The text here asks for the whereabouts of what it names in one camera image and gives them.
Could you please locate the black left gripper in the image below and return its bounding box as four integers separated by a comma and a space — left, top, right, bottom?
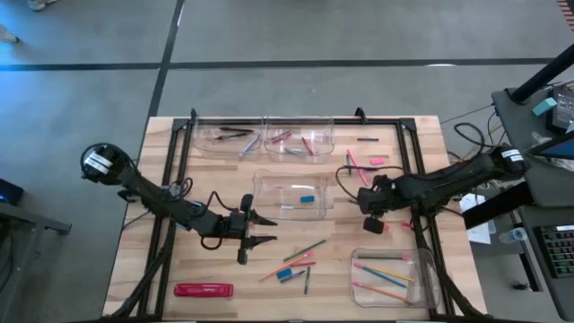
210, 193, 278, 266

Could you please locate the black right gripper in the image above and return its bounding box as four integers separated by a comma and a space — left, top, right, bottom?
357, 175, 398, 235

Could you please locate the pink pen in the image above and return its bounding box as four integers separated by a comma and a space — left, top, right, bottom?
346, 149, 370, 188

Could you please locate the green pencil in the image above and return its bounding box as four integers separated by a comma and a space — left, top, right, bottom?
283, 239, 327, 263

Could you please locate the dark pencil pink eraser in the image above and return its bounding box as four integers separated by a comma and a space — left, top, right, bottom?
356, 253, 411, 262

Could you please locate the blue crayon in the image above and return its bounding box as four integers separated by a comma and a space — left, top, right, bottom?
281, 269, 307, 284

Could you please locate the yellow pencil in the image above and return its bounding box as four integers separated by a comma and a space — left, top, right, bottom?
370, 265, 417, 284

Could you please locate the pale lilac pen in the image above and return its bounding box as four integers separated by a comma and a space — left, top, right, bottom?
238, 133, 261, 158

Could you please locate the clear plastic bin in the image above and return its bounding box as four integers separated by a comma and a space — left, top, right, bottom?
263, 117, 336, 163
349, 247, 439, 310
250, 169, 331, 222
192, 117, 265, 161

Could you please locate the red rectangular case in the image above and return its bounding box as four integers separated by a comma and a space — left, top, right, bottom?
173, 282, 235, 299

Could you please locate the white paper sheet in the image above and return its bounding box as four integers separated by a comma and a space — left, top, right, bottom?
459, 192, 493, 246

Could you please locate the clear water bottle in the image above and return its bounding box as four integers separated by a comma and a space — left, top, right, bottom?
499, 227, 529, 246

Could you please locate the dark grey workstation desk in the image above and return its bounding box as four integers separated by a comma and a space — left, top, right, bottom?
491, 86, 574, 322

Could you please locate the monitor with blue screen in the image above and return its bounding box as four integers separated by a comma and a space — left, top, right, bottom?
525, 132, 574, 162

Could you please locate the keyboard with green keys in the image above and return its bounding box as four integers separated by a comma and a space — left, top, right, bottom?
534, 223, 574, 279

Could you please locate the teal box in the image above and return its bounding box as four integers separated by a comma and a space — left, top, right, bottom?
532, 97, 559, 117

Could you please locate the black electronic box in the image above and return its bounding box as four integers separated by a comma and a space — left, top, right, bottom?
550, 84, 574, 135

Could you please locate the black device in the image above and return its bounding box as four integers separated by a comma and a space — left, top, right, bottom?
0, 178, 26, 207

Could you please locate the red striped mat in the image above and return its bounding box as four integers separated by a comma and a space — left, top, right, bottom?
557, 0, 574, 31

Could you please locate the person's shoe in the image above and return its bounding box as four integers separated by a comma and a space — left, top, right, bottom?
0, 24, 22, 45
26, 0, 59, 13

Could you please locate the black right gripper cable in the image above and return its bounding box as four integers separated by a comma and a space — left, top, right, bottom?
334, 163, 405, 204

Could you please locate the black metal table frame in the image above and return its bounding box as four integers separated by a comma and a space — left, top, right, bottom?
105, 107, 479, 322

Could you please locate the black post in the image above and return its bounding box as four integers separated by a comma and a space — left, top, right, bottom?
510, 44, 574, 104

